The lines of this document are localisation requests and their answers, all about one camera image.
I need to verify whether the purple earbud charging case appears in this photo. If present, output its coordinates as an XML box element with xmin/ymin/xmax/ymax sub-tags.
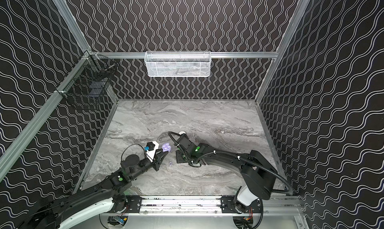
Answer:
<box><xmin>162</xmin><ymin>143</ymin><xmax>172</xmax><ymax>153</ymax></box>

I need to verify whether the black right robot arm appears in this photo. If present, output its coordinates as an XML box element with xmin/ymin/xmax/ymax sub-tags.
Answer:
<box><xmin>168</xmin><ymin>132</ymin><xmax>293</xmax><ymax>214</ymax></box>

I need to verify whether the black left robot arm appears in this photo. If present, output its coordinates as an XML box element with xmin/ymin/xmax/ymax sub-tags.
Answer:
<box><xmin>17</xmin><ymin>150</ymin><xmax>168</xmax><ymax>229</ymax></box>

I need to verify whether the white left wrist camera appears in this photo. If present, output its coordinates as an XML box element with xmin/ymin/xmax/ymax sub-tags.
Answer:
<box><xmin>145</xmin><ymin>141</ymin><xmax>159</xmax><ymax>162</ymax></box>

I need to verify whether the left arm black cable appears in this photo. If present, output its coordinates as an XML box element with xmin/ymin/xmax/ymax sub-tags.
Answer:
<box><xmin>120</xmin><ymin>143</ymin><xmax>148</xmax><ymax>164</ymax></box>

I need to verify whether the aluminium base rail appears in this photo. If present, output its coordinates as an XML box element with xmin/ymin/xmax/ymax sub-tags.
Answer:
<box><xmin>59</xmin><ymin>194</ymin><xmax>307</xmax><ymax>218</ymax></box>

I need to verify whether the white wire mesh basket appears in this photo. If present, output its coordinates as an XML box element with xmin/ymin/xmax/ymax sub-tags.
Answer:
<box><xmin>144</xmin><ymin>51</ymin><xmax>212</xmax><ymax>77</ymax></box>

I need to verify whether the black wire basket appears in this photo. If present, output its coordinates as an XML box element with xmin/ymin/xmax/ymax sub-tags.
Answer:
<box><xmin>59</xmin><ymin>54</ymin><xmax>118</xmax><ymax>110</ymax></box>

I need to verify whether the black corrugated cable conduit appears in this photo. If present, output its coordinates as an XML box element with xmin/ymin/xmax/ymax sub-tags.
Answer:
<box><xmin>167</xmin><ymin>131</ymin><xmax>294</xmax><ymax>195</ymax></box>

